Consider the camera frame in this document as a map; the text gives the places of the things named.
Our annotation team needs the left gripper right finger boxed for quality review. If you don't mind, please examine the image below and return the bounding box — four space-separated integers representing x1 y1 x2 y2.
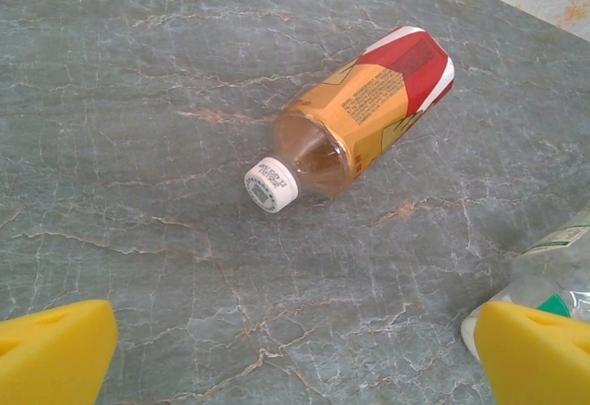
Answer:
474 302 590 405

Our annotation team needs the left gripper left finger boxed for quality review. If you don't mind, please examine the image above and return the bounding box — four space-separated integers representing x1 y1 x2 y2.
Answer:
0 299 119 405

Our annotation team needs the clear bottle green neck band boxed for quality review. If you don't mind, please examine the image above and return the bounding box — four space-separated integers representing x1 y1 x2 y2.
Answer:
460 206 590 363

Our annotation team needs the tea bottle yellow-red label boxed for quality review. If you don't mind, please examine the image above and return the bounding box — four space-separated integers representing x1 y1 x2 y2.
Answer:
242 25 457 213

